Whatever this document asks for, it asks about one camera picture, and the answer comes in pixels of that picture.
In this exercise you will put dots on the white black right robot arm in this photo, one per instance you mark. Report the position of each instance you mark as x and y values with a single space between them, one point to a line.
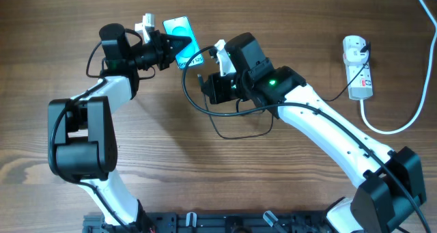
389 184

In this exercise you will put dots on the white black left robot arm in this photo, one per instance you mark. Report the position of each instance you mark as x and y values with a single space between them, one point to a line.
82 147

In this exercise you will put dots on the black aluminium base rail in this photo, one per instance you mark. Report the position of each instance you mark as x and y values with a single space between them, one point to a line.
268 222

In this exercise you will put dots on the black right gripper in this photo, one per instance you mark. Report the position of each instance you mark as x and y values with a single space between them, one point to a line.
216 93

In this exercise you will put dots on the white usb charger plug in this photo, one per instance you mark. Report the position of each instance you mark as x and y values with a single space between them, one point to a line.
355 57

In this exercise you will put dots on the cyan screen smartphone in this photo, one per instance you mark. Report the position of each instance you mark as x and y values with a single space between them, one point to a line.
181 27

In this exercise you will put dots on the white power strip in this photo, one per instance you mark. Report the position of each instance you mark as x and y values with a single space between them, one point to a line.
359 83

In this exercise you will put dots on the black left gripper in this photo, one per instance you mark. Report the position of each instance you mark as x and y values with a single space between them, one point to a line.
160 43

